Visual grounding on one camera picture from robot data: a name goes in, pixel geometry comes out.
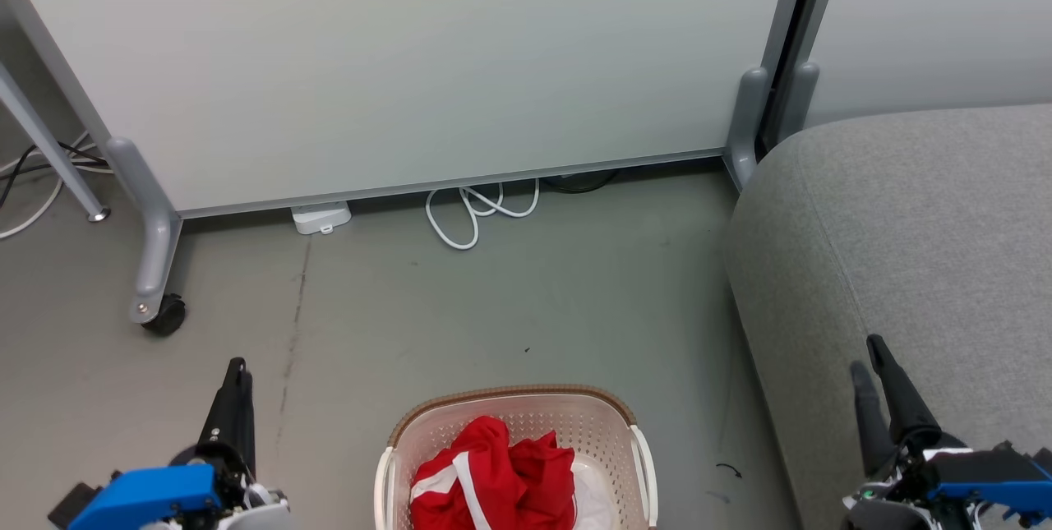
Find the white partition panel grey frame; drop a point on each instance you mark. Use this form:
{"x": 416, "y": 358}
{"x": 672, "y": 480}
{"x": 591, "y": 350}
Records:
{"x": 411, "y": 62}

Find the black caster wheel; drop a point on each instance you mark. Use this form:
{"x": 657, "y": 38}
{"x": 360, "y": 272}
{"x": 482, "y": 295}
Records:
{"x": 167, "y": 316}

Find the small black floor scrap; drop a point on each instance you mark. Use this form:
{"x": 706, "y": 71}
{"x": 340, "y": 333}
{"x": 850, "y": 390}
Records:
{"x": 731, "y": 468}

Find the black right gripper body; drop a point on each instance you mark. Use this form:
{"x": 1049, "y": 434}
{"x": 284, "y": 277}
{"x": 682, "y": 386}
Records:
{"x": 896, "y": 497}

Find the beige plastic laundry basket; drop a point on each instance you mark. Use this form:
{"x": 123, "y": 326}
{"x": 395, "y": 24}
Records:
{"x": 526, "y": 411}

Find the white power adapter box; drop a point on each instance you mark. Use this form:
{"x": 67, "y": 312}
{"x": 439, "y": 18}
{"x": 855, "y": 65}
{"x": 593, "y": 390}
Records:
{"x": 320, "y": 216}

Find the grey metal table leg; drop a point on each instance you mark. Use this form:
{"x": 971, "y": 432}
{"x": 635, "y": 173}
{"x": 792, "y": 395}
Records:
{"x": 45, "y": 144}

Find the blue left wrist mount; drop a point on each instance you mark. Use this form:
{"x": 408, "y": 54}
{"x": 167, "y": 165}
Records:
{"x": 140, "y": 493}

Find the grey partition foot with caster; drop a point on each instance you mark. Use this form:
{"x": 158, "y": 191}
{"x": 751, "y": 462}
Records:
{"x": 152, "y": 218}

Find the grey fabric sofa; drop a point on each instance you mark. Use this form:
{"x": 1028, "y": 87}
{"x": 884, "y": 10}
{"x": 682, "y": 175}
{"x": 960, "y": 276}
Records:
{"x": 904, "y": 226}

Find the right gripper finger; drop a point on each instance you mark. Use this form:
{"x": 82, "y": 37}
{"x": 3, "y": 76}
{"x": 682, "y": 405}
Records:
{"x": 873, "y": 423}
{"x": 904, "y": 403}

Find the black left wrist block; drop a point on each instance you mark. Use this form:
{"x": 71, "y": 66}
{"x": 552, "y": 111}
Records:
{"x": 70, "y": 505}

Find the red garment with white trim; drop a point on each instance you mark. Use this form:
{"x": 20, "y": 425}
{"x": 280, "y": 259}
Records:
{"x": 440, "y": 497}

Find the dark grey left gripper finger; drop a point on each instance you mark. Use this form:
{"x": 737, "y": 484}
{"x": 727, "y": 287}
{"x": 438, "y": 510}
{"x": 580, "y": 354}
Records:
{"x": 234, "y": 415}

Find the blue right wrist mount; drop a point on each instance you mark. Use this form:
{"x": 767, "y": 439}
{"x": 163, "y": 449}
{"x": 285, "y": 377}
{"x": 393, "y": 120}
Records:
{"x": 986, "y": 472}

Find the blue wrist mount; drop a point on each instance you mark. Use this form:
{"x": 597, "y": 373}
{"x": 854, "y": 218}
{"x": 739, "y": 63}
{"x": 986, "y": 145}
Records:
{"x": 986, "y": 472}
{"x": 140, "y": 493}

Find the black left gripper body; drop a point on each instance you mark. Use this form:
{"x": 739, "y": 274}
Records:
{"x": 246, "y": 497}

